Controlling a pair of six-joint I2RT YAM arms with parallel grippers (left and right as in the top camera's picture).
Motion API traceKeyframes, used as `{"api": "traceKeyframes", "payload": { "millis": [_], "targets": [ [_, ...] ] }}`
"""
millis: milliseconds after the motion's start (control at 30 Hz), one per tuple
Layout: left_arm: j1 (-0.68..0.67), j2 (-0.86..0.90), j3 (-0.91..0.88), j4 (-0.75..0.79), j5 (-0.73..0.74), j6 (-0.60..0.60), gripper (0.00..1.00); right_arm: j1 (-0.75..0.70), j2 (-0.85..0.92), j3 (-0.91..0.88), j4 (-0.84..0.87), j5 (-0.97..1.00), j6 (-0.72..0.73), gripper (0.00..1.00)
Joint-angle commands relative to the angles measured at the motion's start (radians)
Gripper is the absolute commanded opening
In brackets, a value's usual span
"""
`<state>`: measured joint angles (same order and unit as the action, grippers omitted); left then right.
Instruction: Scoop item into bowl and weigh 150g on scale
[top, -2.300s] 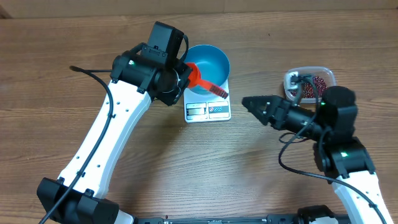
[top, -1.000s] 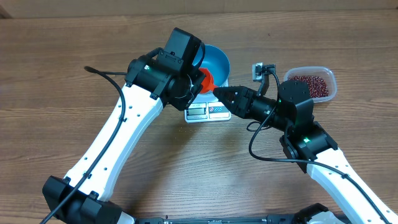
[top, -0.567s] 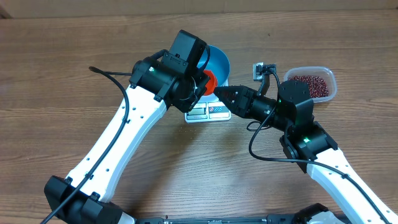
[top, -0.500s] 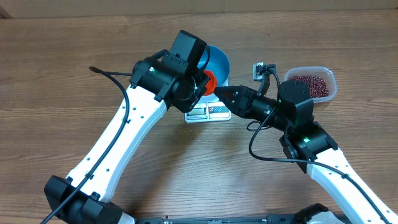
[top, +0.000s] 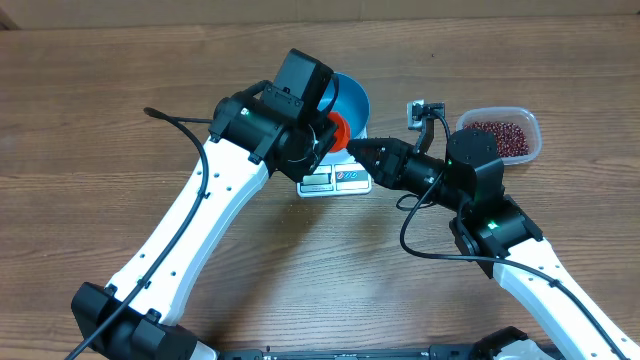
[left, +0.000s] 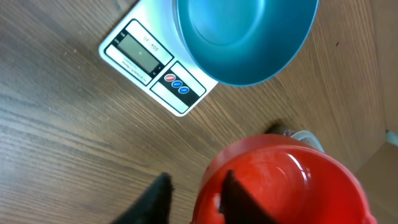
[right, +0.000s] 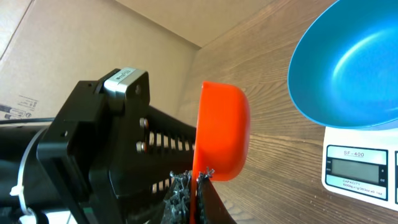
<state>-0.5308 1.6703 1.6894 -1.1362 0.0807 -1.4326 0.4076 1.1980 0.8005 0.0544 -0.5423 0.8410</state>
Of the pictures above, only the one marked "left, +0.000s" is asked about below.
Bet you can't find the red plastic measuring scoop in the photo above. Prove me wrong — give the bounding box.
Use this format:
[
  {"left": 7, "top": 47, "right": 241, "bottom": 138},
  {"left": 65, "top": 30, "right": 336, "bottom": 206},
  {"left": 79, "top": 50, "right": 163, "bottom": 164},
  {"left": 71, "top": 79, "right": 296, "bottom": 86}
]
[{"left": 192, "top": 134, "right": 377, "bottom": 224}]

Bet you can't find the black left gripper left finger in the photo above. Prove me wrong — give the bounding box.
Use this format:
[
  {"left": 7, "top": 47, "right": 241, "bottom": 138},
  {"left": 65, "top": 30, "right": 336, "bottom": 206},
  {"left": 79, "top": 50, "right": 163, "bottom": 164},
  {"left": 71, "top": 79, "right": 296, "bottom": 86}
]
[{"left": 111, "top": 172, "right": 174, "bottom": 224}]

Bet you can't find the clear plastic food container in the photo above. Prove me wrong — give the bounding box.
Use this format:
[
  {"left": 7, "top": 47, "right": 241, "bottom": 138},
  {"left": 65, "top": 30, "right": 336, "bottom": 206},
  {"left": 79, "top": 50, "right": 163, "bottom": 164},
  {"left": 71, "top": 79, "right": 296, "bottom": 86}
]
[{"left": 282, "top": 129, "right": 325, "bottom": 152}]

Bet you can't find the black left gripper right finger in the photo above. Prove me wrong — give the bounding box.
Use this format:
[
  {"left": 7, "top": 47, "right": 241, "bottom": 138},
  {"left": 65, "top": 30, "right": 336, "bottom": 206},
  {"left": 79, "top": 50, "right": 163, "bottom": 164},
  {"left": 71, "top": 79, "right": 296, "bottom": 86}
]
[{"left": 219, "top": 170, "right": 277, "bottom": 224}]

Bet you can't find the blue bowl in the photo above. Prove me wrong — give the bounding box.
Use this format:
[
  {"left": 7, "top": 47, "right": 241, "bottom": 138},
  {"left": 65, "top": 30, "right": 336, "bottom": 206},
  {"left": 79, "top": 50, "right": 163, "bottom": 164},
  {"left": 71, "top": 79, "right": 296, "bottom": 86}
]
[{"left": 175, "top": 0, "right": 319, "bottom": 86}]

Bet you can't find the white digital kitchen scale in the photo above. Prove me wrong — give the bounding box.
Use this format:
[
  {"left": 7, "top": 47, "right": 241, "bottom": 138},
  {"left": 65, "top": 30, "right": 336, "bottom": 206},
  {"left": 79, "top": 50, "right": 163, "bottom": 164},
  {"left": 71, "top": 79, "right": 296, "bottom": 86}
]
[{"left": 98, "top": 0, "right": 218, "bottom": 117}]

